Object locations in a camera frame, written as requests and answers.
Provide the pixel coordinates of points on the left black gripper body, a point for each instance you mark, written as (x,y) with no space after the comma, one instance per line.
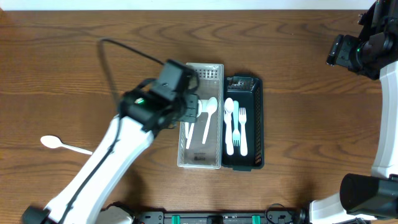
(190,108)

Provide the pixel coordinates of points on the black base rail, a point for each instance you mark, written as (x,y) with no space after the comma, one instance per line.
(118,213)

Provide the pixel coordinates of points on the clear perforated plastic basket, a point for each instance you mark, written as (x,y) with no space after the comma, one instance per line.
(208,155)

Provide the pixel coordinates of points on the pale blue plastic fork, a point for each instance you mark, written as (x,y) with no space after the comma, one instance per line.
(236,133)

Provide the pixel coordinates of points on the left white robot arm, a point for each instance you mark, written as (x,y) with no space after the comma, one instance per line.
(142,115)

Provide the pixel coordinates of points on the white plastic fork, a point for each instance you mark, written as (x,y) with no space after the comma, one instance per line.
(229,145)
(242,120)

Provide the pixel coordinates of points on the white plastic spoon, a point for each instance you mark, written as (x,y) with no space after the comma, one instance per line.
(211,107)
(191,126)
(54,142)
(186,129)
(228,109)

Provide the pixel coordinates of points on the black perforated plastic basket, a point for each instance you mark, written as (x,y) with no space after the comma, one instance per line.
(247,91)

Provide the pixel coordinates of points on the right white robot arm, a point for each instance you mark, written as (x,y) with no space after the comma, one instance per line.
(371,54)

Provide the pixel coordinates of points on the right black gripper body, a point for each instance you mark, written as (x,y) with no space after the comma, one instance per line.
(347,50)

